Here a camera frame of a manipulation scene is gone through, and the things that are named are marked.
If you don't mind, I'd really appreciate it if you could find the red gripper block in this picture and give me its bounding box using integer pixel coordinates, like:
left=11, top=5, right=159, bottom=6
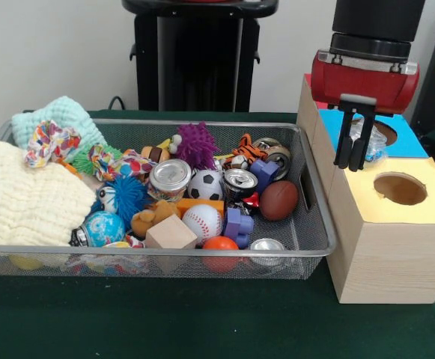
left=310, top=49, right=421, bottom=172

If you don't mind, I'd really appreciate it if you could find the clear plastic wrapper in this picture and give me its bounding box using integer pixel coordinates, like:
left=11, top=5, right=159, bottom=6
left=347, top=118, right=389, bottom=165

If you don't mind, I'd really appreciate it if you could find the mint green cloth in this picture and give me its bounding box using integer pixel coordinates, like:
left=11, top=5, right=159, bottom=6
left=11, top=96, right=108, bottom=162

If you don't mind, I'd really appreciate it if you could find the colourful paper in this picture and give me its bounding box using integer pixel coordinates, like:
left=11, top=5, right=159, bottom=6
left=24, top=120, right=82, bottom=168

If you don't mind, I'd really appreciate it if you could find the cream waffle cloth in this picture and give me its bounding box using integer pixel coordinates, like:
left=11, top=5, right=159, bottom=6
left=0, top=140, right=98, bottom=248

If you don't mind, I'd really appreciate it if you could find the wooden box with three holes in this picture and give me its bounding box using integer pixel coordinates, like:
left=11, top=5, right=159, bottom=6
left=296, top=73, right=435, bottom=306

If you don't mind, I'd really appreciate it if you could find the shallow mesh bin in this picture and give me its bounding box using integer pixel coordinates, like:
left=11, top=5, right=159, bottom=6
left=0, top=116, right=338, bottom=281

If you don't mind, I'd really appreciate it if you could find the small plush tiger toy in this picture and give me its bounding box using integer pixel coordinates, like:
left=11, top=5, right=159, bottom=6
left=224, top=133, right=270, bottom=171

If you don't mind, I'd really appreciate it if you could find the black orange drink can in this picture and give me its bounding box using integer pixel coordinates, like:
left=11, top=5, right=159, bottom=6
left=222, top=168, right=259, bottom=205

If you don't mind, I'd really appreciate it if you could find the red black drink can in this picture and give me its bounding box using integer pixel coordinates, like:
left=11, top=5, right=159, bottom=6
left=249, top=239, right=288, bottom=267

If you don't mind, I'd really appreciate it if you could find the small soccer ball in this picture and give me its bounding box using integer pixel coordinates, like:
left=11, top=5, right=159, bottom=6
left=187, top=170, right=225, bottom=202

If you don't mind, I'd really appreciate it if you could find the purple spiky eyed toy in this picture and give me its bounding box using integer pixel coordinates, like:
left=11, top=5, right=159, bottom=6
left=170, top=121, right=221, bottom=171

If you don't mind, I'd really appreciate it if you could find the white baseball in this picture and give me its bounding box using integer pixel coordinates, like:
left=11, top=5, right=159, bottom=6
left=182, top=204, right=224, bottom=246

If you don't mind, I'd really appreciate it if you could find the crushed silver can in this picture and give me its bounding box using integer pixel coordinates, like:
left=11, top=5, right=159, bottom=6
left=148, top=159, right=192, bottom=203

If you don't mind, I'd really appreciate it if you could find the plain wooden cube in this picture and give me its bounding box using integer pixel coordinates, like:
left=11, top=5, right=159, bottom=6
left=145, top=214, right=198, bottom=251

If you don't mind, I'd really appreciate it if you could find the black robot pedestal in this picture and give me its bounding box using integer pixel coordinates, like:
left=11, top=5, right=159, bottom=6
left=121, top=0, right=280, bottom=112

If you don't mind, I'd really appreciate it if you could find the black cable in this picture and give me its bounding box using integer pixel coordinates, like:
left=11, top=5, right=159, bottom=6
left=107, top=96, right=128, bottom=111

